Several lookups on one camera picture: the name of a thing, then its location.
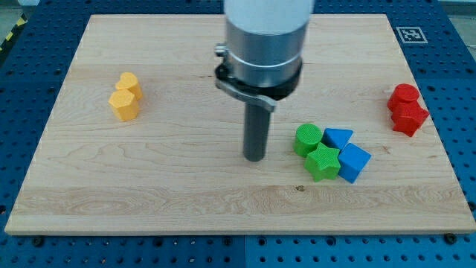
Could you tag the green cylinder block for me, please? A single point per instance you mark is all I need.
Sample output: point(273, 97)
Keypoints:
point(307, 138)

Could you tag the yellow heart block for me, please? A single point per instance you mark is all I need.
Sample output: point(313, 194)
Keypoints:
point(128, 81)

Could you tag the blue cube block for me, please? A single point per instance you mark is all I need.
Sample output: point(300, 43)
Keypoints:
point(353, 160)

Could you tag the dark grey cylindrical pointer rod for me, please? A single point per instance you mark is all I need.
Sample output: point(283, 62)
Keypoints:
point(256, 125)

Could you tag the red star block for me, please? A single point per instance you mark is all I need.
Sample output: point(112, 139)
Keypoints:
point(408, 117)

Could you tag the yellow hexagon block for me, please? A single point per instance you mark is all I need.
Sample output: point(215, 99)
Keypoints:
point(124, 105)

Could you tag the green star block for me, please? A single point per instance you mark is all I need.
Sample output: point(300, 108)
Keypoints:
point(322, 163)

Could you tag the white fiducial marker tag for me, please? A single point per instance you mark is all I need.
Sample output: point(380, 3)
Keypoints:
point(411, 35)

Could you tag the yellow black hazard tape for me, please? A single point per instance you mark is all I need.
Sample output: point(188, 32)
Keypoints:
point(14, 33)

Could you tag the red cylinder block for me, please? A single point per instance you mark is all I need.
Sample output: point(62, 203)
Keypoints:
point(403, 93)

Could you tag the light wooden board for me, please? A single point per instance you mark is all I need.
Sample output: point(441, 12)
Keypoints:
point(178, 168)

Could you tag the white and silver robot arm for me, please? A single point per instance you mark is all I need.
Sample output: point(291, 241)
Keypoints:
point(262, 51)

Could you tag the blue triangle block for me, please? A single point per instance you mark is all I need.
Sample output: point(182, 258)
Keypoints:
point(336, 138)

